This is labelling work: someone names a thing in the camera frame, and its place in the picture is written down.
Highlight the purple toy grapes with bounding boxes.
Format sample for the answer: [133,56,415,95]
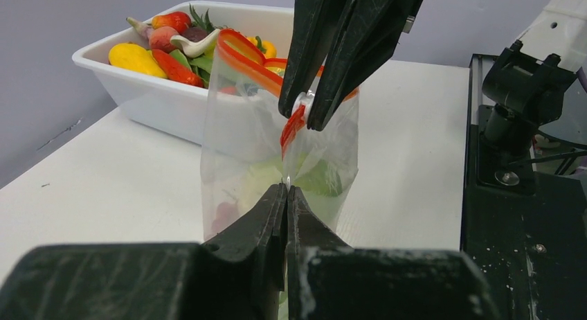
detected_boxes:
[211,202,240,234]

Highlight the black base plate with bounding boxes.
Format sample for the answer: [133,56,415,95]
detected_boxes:
[460,53,587,320]

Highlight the clear zip top bag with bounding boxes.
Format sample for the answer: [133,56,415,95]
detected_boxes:
[199,28,361,320]

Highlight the white toy mushroom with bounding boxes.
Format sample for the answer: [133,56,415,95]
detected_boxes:
[170,28,221,58]

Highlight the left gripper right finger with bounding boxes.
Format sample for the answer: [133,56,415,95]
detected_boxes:
[287,186,500,319]

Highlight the white plastic food bin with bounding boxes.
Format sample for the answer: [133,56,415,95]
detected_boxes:
[72,0,294,143]

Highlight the toy peach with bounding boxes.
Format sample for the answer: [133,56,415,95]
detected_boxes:
[148,26,179,53]

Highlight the yellow toy bell pepper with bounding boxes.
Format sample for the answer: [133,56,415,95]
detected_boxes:
[247,36,277,59]

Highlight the green toy cabbage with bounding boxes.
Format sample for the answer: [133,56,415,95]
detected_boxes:
[242,153,343,197]

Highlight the yellow toy mango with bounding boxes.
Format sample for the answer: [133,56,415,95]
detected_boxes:
[108,42,167,79]

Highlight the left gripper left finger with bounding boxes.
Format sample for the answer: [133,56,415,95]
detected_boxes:
[1,184,285,319]

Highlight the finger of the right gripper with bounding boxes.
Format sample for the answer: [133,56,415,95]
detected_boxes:
[307,0,423,131]
[278,0,349,117]

